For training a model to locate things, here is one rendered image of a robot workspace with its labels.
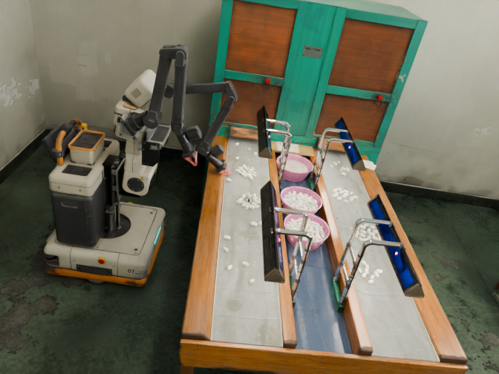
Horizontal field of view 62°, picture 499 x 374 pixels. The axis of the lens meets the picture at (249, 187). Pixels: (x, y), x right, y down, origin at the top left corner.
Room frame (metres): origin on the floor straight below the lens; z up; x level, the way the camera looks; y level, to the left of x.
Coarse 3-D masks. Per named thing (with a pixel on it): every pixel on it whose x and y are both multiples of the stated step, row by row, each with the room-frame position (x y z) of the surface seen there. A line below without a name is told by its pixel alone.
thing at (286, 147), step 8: (272, 120) 2.47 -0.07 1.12; (280, 120) 2.49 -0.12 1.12; (288, 128) 2.48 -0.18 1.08; (288, 136) 2.34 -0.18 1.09; (288, 144) 2.33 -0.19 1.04; (288, 152) 2.34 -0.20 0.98; (280, 160) 2.47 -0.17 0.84; (280, 168) 2.48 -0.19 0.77; (280, 176) 2.34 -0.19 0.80; (280, 184) 2.33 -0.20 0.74; (280, 192) 2.32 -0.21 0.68
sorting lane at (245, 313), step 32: (256, 160) 2.59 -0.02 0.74; (224, 192) 2.12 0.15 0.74; (256, 192) 2.18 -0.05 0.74; (224, 224) 1.81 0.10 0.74; (224, 256) 1.55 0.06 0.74; (256, 256) 1.60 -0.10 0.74; (224, 288) 1.34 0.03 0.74; (256, 288) 1.38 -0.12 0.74; (224, 320) 1.16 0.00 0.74; (256, 320) 1.19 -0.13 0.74
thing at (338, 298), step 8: (376, 224) 1.55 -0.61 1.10; (384, 224) 1.55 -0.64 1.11; (392, 224) 1.56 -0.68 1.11; (352, 232) 1.54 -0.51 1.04; (352, 240) 1.54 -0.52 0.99; (368, 240) 1.40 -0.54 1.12; (376, 240) 1.41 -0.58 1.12; (384, 240) 1.42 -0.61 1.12; (360, 248) 1.41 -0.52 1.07; (400, 248) 1.40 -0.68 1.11; (344, 256) 1.54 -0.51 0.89; (352, 256) 1.46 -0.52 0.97; (360, 256) 1.39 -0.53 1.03; (344, 264) 1.53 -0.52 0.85; (336, 272) 1.55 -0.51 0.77; (344, 272) 1.48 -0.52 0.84; (352, 272) 1.40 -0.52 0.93; (336, 280) 1.54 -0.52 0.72; (352, 280) 1.39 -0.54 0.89; (336, 288) 1.50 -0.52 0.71; (336, 296) 1.44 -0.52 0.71; (344, 296) 1.39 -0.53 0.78; (336, 304) 1.41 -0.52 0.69
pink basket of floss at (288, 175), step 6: (288, 156) 2.72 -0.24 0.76; (294, 156) 2.73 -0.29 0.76; (300, 156) 2.73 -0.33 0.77; (276, 162) 2.58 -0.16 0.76; (300, 162) 2.71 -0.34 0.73; (306, 162) 2.69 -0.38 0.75; (312, 168) 2.57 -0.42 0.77; (288, 174) 2.49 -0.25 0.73; (294, 174) 2.48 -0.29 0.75; (300, 174) 2.49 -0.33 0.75; (306, 174) 2.52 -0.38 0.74; (294, 180) 2.50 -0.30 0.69; (300, 180) 2.52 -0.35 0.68
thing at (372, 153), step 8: (224, 128) 2.85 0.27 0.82; (272, 136) 2.89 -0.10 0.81; (280, 136) 2.89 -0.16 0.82; (296, 136) 2.91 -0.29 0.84; (304, 144) 2.92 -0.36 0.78; (312, 144) 2.92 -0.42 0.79; (280, 152) 2.90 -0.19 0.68; (336, 152) 2.96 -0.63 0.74; (344, 152) 2.98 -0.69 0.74; (360, 152) 2.96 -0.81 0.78; (368, 152) 2.97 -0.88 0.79; (376, 152) 2.97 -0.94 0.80; (376, 160) 2.98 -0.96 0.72; (200, 208) 2.87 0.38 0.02
